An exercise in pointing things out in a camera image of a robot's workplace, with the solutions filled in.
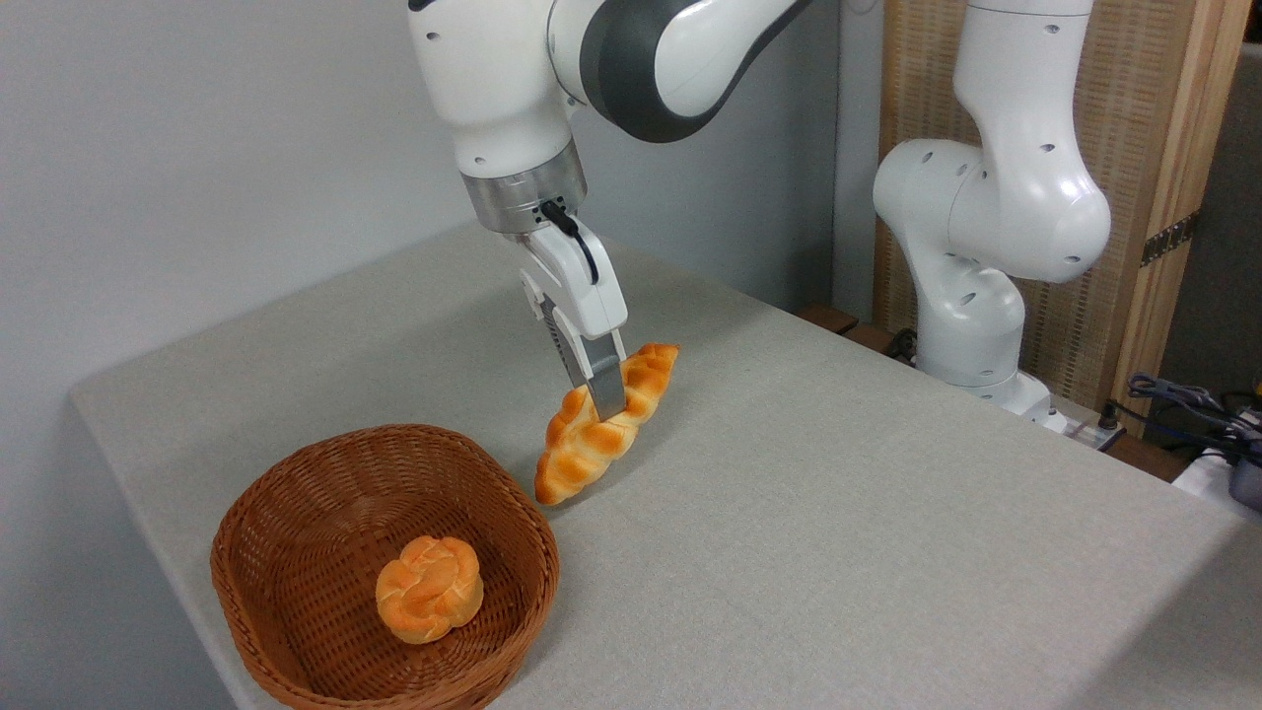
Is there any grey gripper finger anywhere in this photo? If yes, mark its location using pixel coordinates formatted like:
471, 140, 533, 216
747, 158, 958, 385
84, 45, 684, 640
579, 329, 630, 422
539, 299, 591, 390

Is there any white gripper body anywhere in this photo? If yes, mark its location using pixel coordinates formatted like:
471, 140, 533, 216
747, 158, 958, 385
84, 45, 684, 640
520, 219, 629, 342

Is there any long braided bread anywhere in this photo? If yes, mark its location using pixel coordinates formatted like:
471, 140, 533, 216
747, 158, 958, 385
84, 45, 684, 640
534, 343, 680, 507

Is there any round knotted bread roll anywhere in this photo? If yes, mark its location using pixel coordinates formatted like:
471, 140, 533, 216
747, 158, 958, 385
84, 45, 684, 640
376, 535, 484, 646

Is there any brown wicker basket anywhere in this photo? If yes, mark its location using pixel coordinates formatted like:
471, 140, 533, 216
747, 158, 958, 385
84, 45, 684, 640
210, 424, 561, 710

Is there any metal screen hinge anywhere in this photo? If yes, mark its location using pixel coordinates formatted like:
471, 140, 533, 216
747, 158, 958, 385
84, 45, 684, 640
1141, 210, 1202, 267

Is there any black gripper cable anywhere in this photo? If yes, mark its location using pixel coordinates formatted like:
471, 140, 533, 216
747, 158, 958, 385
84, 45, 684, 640
539, 200, 599, 285

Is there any bundle of dark cables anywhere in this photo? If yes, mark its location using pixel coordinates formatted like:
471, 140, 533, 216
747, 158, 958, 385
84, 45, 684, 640
1127, 373, 1262, 464

